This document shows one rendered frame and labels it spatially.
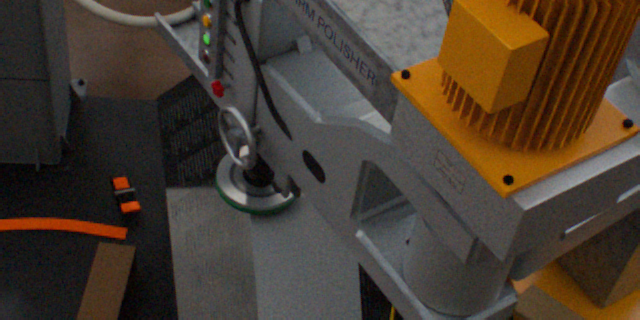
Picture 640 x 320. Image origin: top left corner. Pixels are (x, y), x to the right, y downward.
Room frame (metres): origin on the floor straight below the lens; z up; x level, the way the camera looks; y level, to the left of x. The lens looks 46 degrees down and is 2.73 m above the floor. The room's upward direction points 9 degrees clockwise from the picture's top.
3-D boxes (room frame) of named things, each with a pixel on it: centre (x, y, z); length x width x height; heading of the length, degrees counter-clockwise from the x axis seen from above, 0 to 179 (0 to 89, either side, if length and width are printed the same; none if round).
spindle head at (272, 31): (1.60, 0.07, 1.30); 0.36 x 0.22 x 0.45; 40
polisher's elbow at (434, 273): (1.15, -0.30, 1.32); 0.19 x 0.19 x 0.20
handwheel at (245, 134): (1.49, 0.14, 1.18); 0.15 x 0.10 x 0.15; 40
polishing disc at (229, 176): (1.66, 0.12, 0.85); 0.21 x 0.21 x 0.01
